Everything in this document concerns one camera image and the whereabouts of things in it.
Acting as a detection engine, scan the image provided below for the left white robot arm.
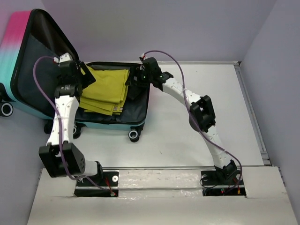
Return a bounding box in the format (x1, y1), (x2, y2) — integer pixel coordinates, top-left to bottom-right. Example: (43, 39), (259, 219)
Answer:
(38, 60), (104, 185)

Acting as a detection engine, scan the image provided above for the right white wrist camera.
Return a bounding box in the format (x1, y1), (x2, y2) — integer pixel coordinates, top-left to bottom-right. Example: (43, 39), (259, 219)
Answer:
(139, 53), (146, 71)

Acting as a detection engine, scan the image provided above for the pink and teal suitcase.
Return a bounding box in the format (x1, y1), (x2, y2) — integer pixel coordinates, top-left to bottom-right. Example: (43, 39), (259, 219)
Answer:
(0, 9), (150, 142)

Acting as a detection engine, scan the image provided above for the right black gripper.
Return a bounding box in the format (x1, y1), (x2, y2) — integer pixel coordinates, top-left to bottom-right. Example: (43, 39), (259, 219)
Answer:
(125, 66), (153, 87)

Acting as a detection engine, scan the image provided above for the yellow-green cloth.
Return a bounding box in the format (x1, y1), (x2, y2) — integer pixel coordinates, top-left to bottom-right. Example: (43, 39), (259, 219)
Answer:
(79, 67), (130, 116)

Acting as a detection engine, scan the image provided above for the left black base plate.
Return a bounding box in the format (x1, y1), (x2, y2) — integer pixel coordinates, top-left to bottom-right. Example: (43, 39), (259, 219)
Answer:
(74, 170), (120, 197)

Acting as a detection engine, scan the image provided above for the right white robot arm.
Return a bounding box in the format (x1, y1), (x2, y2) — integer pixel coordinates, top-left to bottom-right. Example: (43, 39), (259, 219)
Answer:
(134, 54), (241, 186)

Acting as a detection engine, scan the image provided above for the black pouch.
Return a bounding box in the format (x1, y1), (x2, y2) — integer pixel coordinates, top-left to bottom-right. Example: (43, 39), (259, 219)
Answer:
(127, 82), (148, 101)

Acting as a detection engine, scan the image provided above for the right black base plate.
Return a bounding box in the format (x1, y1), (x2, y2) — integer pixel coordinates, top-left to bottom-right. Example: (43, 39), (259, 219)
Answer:
(199, 170), (247, 197)

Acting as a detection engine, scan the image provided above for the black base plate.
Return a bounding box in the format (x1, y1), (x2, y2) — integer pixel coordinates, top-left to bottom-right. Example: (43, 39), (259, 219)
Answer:
(74, 170), (120, 197)
(199, 170), (247, 197)

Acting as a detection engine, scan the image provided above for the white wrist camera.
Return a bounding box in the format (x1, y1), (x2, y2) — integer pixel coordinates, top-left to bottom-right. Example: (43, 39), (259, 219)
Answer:
(59, 53), (73, 64)
(139, 53), (146, 71)

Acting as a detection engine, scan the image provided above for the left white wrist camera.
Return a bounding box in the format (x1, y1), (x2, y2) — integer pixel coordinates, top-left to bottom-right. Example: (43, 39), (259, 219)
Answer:
(59, 53), (73, 64)

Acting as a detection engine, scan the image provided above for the aluminium rail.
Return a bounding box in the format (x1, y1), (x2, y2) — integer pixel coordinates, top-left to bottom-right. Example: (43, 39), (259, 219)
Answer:
(103, 166), (215, 170)

